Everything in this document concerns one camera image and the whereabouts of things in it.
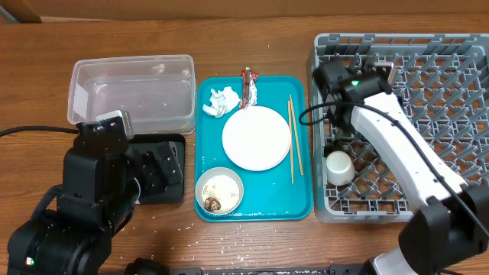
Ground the grey bowl with rice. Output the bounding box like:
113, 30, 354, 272
195, 167, 244, 216

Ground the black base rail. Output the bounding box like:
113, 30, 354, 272
122, 258, 375, 275

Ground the black plastic tray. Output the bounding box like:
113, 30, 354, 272
129, 134, 186, 204

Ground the camera cable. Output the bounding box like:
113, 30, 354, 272
0, 125, 79, 139
297, 99, 489, 238

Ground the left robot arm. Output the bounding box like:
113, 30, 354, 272
8, 111, 185, 274

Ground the clear plastic bin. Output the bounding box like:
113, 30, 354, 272
66, 54, 196, 134

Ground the teal serving tray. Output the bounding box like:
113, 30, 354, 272
195, 76, 313, 222

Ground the right wooden chopstick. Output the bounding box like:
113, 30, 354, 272
289, 95, 304, 176

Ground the right camera cable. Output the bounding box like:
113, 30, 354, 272
297, 99, 489, 238

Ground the white plastic cup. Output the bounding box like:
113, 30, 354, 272
325, 150, 355, 186

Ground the white round plate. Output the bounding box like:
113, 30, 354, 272
222, 106, 290, 172

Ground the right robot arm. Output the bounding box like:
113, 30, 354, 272
312, 59, 488, 274

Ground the wooden chopstick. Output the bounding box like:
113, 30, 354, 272
287, 99, 294, 184
289, 95, 304, 176

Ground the left wooden chopstick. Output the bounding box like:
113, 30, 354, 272
287, 99, 294, 184

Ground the red foil snack wrapper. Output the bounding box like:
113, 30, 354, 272
239, 67, 259, 109

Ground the grey dishwasher rack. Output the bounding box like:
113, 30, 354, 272
308, 33, 488, 224

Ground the crumpled white tissue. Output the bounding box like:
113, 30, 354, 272
202, 86, 241, 118

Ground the left camera cable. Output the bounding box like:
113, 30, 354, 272
0, 125, 79, 139

